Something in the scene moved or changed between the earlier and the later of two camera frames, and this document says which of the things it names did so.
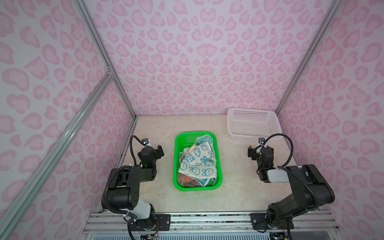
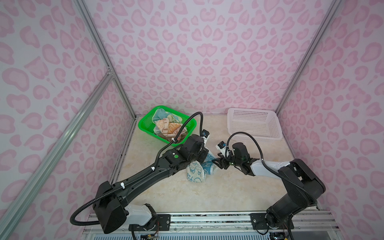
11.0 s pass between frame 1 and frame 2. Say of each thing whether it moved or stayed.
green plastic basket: moved
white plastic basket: stayed
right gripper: moved
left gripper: moved
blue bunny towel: moved
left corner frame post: stayed
